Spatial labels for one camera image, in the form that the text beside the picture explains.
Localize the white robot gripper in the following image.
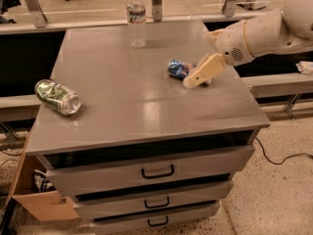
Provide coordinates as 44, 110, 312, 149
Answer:
183, 20, 254, 88

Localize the blue silver redbull can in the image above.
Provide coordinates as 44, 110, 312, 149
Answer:
167, 59, 197, 88

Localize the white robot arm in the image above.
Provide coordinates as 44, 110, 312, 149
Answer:
183, 0, 313, 88

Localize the green crushed soda can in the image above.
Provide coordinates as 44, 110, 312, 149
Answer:
35, 79, 81, 116

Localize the clear plastic water bottle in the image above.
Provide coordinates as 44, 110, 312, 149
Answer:
126, 0, 147, 48

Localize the grey drawer cabinet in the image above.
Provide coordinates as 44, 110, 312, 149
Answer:
24, 20, 271, 235

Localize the top grey drawer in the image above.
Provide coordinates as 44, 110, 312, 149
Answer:
47, 145, 254, 196

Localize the grey drawer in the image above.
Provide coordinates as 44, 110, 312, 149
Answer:
73, 180, 234, 220
47, 145, 254, 196
90, 201, 219, 235

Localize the middle grey drawer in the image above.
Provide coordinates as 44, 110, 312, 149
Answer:
73, 180, 234, 220

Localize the bottom grey drawer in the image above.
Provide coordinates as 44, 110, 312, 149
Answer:
90, 201, 219, 235

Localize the brown cardboard box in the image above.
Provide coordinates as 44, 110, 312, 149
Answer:
5, 143, 78, 221

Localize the black floor cable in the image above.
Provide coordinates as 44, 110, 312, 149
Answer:
254, 136, 313, 166

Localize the grey metal railing frame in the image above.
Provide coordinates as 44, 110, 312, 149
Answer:
0, 0, 286, 34

